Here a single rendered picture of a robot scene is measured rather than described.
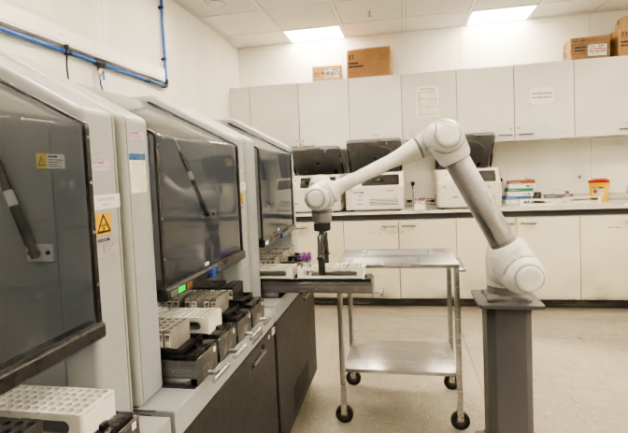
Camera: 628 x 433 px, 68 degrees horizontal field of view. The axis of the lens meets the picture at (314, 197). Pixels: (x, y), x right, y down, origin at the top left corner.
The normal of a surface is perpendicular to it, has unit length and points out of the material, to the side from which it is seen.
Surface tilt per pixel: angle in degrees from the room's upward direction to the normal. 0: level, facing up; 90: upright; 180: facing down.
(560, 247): 90
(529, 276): 96
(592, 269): 90
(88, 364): 90
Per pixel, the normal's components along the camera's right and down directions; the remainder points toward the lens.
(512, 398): -0.19, 0.06
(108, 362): 0.98, -0.04
